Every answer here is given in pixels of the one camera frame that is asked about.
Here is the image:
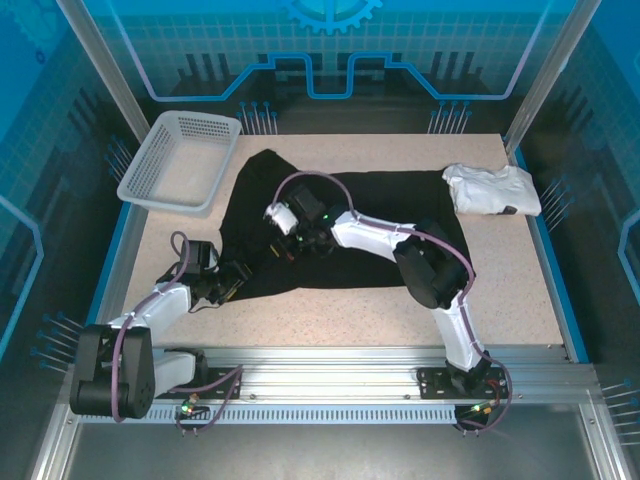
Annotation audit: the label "black t-shirt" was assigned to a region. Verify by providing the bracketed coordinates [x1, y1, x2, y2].
[218, 148, 471, 304]

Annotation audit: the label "white t-shirt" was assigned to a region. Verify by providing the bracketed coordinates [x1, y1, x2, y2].
[441, 163, 543, 217]

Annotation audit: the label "white perforated plastic basket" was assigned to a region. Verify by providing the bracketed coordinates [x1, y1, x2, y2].
[116, 110, 244, 219]

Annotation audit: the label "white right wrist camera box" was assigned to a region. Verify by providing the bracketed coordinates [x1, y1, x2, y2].
[263, 202, 301, 236]

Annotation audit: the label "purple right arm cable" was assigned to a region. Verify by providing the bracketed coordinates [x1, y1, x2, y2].
[275, 171, 514, 436]

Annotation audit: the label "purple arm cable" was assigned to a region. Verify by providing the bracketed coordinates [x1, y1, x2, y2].
[112, 230, 246, 435]
[275, 171, 514, 436]

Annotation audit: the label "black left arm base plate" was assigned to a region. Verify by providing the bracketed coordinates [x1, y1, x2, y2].
[152, 367, 244, 400]

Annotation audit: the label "aluminium mounting rail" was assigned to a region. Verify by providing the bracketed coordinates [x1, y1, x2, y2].
[64, 344, 596, 406]

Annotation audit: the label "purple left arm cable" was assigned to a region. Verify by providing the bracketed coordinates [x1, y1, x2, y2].
[112, 230, 246, 435]

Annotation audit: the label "slotted grey cable duct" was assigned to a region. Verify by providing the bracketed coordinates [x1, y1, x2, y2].
[78, 404, 459, 422]

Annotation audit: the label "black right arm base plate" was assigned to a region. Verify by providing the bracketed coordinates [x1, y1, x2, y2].
[417, 364, 510, 400]

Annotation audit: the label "aluminium frame post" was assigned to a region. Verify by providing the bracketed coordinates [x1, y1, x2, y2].
[53, 0, 152, 147]
[503, 0, 604, 154]

